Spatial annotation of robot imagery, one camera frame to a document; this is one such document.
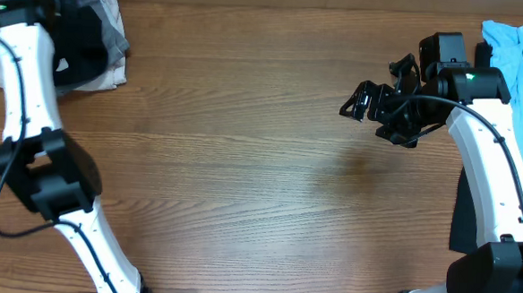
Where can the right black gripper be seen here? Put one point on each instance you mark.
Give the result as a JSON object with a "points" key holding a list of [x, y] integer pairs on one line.
{"points": [[384, 104]]}

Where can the black polo shirt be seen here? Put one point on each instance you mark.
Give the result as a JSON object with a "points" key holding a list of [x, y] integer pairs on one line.
{"points": [[80, 53]]}

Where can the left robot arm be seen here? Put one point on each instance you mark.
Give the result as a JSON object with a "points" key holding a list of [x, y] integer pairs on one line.
{"points": [[53, 176]]}

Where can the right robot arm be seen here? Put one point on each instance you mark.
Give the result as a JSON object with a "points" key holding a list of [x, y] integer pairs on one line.
{"points": [[437, 87]]}

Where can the black garment under pile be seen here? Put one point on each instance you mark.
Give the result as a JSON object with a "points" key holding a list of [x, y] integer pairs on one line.
{"points": [[463, 225]]}

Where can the grey folded trousers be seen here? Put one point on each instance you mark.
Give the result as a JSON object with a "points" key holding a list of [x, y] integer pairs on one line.
{"points": [[116, 43]]}

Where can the white folded garment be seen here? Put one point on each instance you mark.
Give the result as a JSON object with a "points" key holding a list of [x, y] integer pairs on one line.
{"points": [[26, 45]]}

